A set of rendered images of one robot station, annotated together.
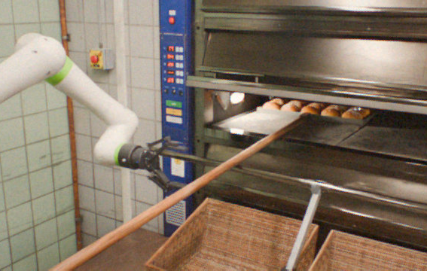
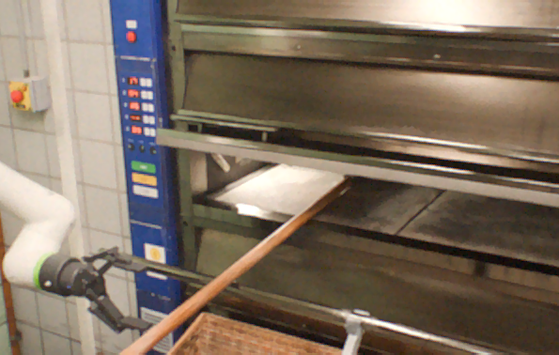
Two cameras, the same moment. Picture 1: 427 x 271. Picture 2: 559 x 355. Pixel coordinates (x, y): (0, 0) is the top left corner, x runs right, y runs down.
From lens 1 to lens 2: 30 cm
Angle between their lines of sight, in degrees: 3
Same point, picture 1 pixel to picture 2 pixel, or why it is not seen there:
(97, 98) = (1, 184)
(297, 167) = (336, 268)
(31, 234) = not seen: outside the picture
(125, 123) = (52, 220)
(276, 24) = (292, 45)
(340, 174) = (403, 280)
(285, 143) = (316, 231)
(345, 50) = (401, 87)
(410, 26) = (500, 54)
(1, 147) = not seen: outside the picture
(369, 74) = (440, 130)
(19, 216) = not seen: outside the picture
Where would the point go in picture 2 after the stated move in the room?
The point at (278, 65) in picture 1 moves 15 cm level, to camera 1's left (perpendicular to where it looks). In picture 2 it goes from (299, 111) to (240, 113)
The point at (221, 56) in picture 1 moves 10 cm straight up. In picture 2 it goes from (212, 94) to (210, 57)
